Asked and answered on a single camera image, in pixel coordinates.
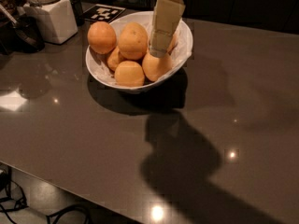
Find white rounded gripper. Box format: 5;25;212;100
149;0;185;58

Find large orange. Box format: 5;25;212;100
118;22;148;60

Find white ceramic bowl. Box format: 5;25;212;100
85;10;194;94

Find white paper bowl liner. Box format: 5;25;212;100
90;11;193;86

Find orange at back right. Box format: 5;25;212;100
167;33;178;54

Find orange at front right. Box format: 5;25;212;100
142;52;172;82

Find black white fiducial marker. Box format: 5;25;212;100
82;4;125;22

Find small orange left middle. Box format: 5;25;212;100
107;47;125;71

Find orange at far left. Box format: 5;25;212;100
87;21;117;54

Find dark mug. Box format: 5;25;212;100
69;0;84;26

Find white square jar base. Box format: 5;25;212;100
23;0;78;44

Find dark round pot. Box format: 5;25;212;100
0;16;45;55

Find black cables on floor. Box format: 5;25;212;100
0;165;94;224

